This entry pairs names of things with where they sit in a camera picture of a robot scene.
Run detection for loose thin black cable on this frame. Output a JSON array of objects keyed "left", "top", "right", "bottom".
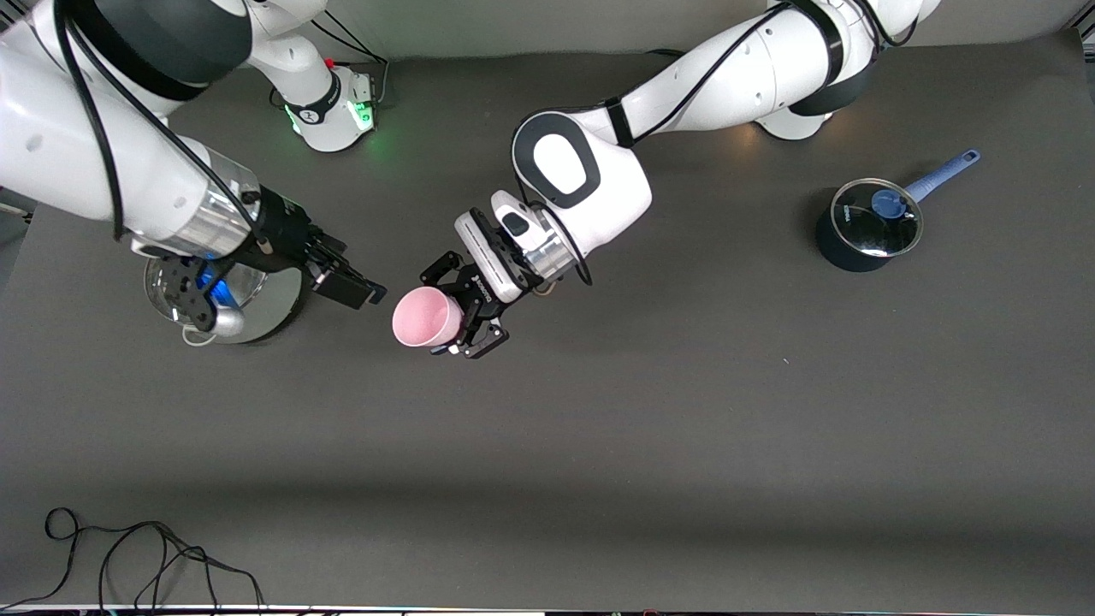
[{"left": 0, "top": 507, "right": 266, "bottom": 610}]

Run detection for dark blue saucepan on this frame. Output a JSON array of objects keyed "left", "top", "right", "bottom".
[{"left": 815, "top": 149, "right": 981, "bottom": 273}]

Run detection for glass lid with blue knob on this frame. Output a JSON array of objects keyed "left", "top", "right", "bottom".
[{"left": 831, "top": 178, "right": 925, "bottom": 258}]

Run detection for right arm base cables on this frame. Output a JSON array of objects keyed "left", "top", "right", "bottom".
[{"left": 269, "top": 17, "right": 390, "bottom": 112}]

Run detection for pink plastic cup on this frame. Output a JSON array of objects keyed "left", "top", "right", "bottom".
[{"left": 392, "top": 286, "right": 465, "bottom": 349}]

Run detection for pale grey stockpot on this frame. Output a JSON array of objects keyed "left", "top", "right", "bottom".
[{"left": 144, "top": 257, "right": 305, "bottom": 347}]

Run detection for black cable along right arm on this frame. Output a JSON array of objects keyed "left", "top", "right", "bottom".
[{"left": 53, "top": 0, "right": 262, "bottom": 242}]

